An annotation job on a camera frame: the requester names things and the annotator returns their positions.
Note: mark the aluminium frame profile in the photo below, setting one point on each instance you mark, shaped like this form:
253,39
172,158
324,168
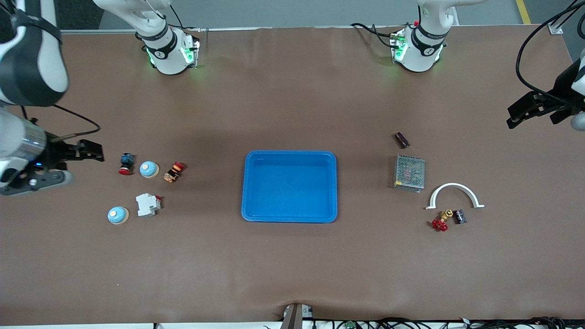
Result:
560,25

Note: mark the blue plastic tray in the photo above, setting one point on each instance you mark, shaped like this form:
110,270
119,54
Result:
290,187

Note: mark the black capacitor with print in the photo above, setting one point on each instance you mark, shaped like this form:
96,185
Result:
460,216

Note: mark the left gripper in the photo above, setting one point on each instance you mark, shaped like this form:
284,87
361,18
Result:
563,87

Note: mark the metal bracket at table edge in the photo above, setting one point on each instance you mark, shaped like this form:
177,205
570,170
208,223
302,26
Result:
295,316

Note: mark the brown table cover mat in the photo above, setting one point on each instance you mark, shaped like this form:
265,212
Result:
292,265

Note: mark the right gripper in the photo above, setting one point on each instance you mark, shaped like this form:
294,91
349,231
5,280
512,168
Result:
58,152

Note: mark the yellow and red button switch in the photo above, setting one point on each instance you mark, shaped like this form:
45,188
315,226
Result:
173,172

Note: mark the white arch pipe clamp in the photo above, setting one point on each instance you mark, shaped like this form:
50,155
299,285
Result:
453,185

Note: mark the white circuit breaker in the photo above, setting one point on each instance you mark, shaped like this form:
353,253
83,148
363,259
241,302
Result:
147,205

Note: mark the metal mesh power supply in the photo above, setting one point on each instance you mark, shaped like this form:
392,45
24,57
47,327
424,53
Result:
409,173

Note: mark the black cylindrical capacitor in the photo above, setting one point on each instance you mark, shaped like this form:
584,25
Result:
402,140

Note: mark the red and blue push button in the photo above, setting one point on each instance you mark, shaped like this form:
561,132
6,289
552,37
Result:
126,163

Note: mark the light blue desk bell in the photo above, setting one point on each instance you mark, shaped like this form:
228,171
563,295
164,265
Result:
149,169
118,215

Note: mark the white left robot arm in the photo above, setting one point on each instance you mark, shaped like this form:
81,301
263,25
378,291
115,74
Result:
418,50

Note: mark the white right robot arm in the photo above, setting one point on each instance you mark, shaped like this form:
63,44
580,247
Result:
32,59

